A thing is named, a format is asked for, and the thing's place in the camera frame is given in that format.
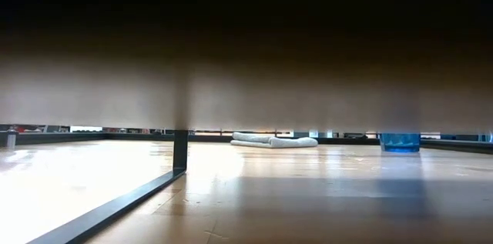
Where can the blue translucent cup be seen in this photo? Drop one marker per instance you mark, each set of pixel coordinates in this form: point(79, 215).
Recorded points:
point(400, 144)

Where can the wooden shelf with black legs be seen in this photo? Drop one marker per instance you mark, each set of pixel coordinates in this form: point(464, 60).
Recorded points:
point(246, 101)

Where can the folded grey cloth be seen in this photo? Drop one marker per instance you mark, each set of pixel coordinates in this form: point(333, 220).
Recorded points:
point(275, 142)

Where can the grey metal post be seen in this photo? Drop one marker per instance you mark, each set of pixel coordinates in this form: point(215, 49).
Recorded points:
point(11, 140)

